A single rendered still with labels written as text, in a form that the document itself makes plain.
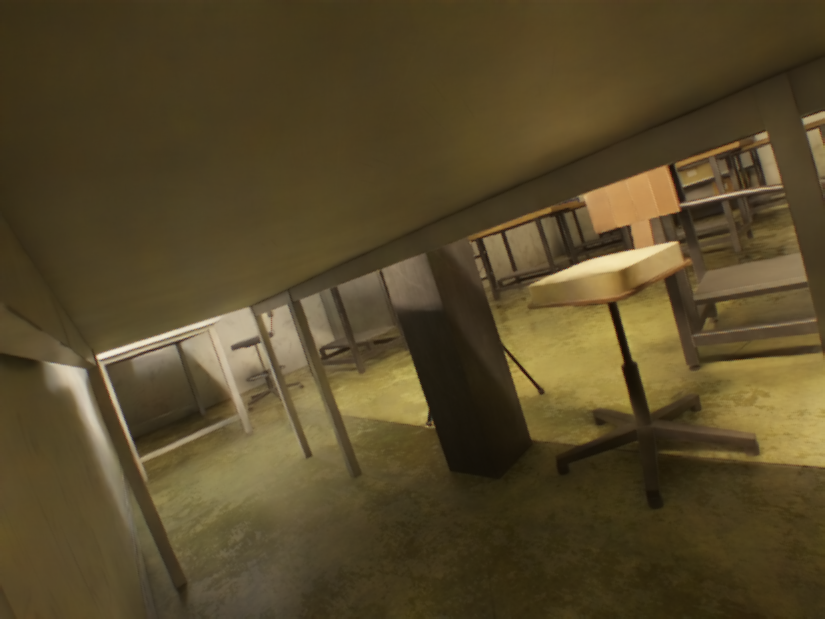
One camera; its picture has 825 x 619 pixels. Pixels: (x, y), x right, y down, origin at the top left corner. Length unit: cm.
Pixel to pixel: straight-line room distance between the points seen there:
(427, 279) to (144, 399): 452
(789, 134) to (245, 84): 66
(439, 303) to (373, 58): 122
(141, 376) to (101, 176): 528
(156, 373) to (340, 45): 539
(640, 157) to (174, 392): 529
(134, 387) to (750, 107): 546
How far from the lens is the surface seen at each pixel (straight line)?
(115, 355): 327
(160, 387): 553
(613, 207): 160
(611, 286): 115
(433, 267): 139
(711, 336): 202
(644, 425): 150
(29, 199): 27
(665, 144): 75
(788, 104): 72
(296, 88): 21
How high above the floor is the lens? 78
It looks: 2 degrees down
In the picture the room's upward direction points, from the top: 18 degrees counter-clockwise
